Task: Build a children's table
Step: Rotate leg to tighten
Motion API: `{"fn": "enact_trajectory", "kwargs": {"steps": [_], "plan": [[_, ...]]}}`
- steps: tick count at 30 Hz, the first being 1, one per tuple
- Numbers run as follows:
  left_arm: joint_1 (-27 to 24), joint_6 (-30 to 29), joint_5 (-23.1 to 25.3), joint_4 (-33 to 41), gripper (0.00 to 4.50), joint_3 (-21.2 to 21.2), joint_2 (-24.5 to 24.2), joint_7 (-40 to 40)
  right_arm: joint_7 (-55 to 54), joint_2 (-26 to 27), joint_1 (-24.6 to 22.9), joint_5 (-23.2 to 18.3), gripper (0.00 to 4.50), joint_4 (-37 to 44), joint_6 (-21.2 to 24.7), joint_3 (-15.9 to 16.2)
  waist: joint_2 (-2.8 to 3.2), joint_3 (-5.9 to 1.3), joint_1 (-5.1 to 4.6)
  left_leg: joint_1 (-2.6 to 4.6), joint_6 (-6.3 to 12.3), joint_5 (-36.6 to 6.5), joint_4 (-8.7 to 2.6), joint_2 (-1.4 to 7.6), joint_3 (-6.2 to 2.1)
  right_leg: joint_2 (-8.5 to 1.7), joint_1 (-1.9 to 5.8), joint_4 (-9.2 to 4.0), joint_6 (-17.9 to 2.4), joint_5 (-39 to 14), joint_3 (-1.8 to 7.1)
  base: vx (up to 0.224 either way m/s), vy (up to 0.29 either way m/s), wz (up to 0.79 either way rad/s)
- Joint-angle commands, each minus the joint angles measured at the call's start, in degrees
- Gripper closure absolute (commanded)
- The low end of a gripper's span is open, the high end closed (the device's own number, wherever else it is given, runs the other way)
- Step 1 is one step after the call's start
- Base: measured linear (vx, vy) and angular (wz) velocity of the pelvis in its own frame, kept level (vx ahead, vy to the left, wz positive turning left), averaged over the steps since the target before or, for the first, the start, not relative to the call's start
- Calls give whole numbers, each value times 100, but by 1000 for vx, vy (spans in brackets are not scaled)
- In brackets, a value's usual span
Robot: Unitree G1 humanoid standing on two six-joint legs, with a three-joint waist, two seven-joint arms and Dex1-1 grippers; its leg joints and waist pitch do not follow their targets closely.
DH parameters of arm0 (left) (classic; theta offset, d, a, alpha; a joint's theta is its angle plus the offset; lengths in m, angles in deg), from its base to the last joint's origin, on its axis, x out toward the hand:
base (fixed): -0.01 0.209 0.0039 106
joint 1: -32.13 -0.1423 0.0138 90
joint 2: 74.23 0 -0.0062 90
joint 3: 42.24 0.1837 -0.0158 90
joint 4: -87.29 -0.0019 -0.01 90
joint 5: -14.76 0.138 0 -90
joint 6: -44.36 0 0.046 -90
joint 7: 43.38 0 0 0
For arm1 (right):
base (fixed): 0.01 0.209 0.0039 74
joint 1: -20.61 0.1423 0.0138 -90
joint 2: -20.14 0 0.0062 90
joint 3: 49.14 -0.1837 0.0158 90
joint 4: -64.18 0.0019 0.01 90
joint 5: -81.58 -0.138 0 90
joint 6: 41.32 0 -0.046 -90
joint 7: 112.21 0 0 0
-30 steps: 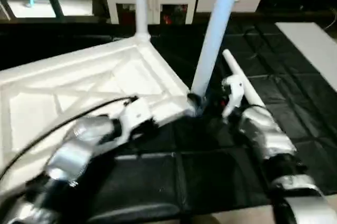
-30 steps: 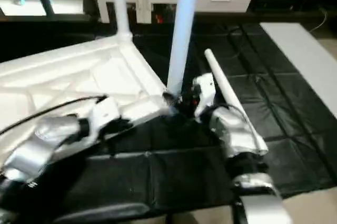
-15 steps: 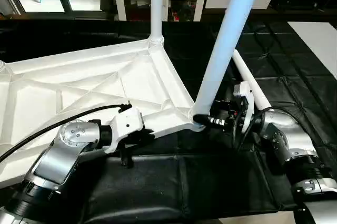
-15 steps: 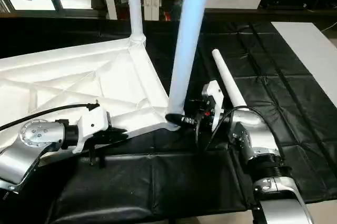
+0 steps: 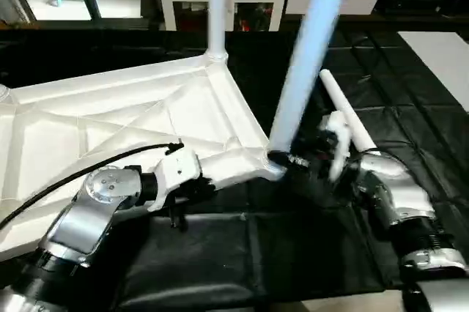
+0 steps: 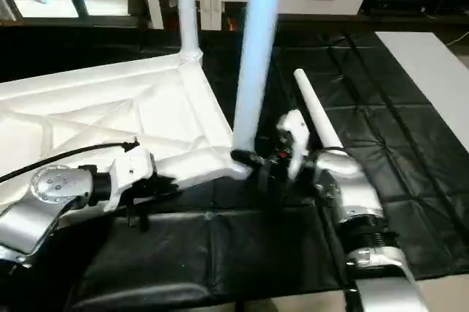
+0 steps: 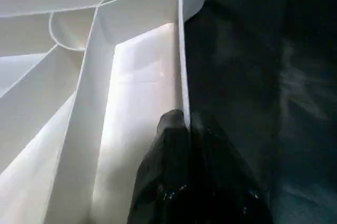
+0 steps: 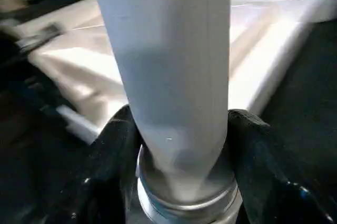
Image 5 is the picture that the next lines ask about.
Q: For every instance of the white plastic table leg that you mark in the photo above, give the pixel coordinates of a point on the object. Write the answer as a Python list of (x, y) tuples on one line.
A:
[(311, 48), (218, 4), (348, 110)]

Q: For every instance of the white plastic table top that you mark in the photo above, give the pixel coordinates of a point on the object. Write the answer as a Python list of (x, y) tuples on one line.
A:
[(110, 114)]

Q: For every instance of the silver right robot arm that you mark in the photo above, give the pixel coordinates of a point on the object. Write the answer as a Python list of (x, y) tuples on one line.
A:
[(396, 195)]

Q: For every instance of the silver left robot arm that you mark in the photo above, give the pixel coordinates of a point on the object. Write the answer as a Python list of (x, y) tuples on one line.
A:
[(80, 217)]

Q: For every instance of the black work mat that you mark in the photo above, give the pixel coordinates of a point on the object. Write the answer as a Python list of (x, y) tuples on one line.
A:
[(293, 253)]

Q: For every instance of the white flat board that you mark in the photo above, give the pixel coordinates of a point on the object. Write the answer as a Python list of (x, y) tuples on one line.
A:
[(440, 59)]

